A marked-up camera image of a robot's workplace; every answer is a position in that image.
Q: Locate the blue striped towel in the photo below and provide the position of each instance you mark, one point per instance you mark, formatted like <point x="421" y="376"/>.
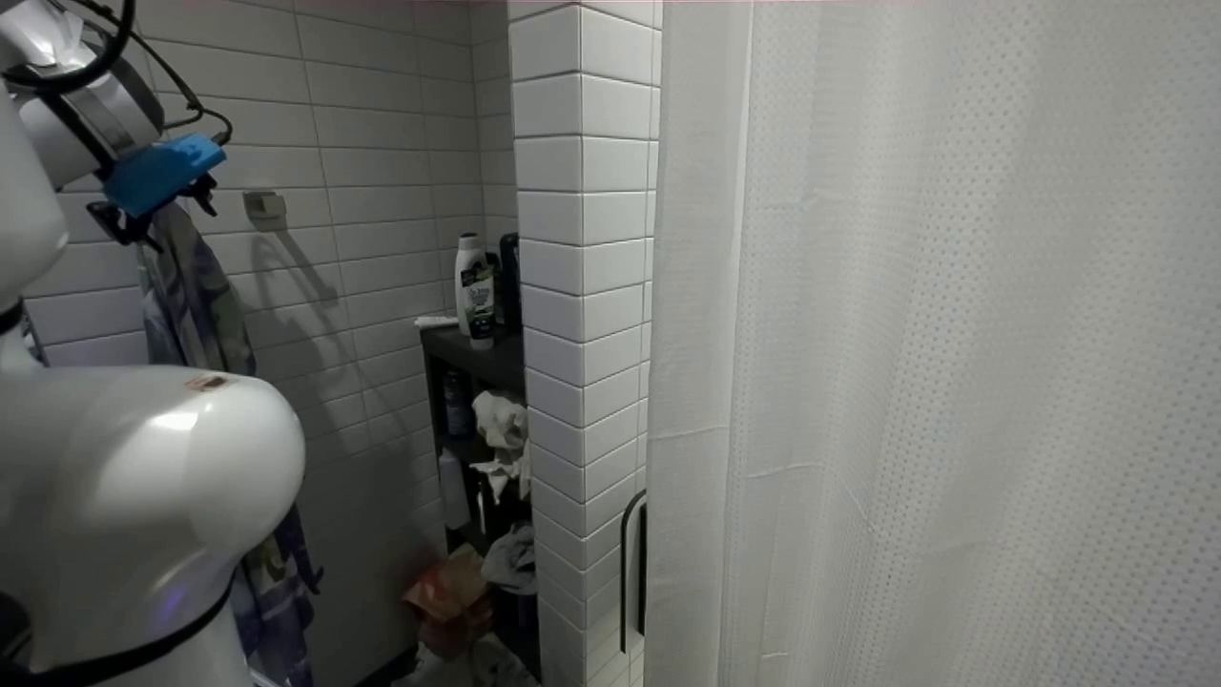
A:
<point x="196" y="306"/>

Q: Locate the orange bag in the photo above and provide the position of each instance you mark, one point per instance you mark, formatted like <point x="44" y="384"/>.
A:
<point x="449" y="592"/>

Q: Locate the white shower curtain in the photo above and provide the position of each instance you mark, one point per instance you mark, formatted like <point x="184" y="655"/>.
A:
<point x="941" y="345"/>

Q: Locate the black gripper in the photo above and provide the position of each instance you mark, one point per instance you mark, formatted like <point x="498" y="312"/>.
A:
<point x="114" y="226"/>

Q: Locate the black shelf unit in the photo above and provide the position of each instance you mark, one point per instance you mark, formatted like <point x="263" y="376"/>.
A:
<point x="488" y="364"/>

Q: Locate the crumpled white cloth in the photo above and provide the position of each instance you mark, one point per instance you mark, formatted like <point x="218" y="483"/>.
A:
<point x="501" y="427"/>

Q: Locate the tall black bottle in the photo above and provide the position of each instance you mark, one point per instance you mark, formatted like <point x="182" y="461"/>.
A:
<point x="507" y="286"/>

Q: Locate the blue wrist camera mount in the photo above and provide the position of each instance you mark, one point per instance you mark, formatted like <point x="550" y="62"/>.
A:
<point x="157" y="174"/>

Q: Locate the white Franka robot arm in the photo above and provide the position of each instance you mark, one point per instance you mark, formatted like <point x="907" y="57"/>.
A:
<point x="114" y="497"/>

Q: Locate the tall white bottle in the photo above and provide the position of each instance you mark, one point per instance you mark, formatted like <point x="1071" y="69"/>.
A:
<point x="475" y="291"/>

